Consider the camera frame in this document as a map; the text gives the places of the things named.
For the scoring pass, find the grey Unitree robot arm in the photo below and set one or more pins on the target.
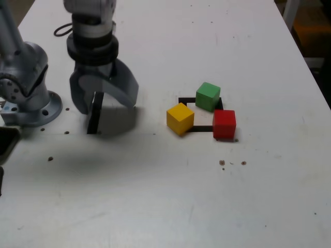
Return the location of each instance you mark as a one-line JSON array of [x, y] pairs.
[[31, 64]]

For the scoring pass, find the red cube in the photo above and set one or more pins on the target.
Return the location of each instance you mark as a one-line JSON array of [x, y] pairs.
[[224, 124]]

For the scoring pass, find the green cube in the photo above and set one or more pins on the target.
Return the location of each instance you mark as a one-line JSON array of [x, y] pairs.
[[207, 96]]

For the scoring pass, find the dark rounded object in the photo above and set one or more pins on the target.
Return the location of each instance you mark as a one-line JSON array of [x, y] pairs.
[[1, 180]]

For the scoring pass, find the black tape square outline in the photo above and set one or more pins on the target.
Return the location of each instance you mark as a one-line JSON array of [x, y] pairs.
[[201, 129]]

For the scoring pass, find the white metal frame post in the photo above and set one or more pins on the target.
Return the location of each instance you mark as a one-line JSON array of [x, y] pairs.
[[289, 13]]

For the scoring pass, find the black rectangular tray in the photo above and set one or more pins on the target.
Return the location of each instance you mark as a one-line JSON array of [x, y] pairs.
[[5, 142]]

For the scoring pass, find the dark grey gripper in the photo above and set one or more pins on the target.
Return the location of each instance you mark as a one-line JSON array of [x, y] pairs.
[[95, 70]]

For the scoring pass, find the yellow cube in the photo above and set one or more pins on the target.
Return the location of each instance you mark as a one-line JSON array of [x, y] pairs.
[[179, 118]]

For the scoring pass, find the black tape strip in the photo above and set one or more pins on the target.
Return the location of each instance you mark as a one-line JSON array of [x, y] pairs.
[[94, 121]]

